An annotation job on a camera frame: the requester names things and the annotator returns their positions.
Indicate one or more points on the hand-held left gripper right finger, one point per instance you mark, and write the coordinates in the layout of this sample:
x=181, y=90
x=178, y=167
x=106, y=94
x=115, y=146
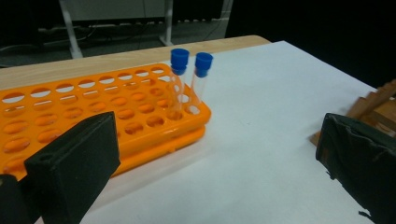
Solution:
x=364, y=161

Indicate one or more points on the grey metal stand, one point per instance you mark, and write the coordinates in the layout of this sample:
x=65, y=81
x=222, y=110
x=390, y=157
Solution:
x=118, y=9

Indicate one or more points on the white board mat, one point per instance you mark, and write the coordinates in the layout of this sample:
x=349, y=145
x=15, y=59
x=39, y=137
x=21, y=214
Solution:
x=264, y=124

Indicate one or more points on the blue capped test tube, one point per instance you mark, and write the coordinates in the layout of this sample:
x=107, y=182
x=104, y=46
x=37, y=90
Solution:
x=179, y=59
x=203, y=62

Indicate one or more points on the wooden test tube rack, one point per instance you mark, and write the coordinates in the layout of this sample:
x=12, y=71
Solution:
x=373, y=105

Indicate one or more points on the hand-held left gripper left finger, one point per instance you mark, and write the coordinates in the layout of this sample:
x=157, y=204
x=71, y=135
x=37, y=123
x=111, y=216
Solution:
x=74, y=161

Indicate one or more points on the orange plastic test tube rack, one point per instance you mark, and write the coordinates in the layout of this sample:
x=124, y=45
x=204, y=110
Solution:
x=140, y=140

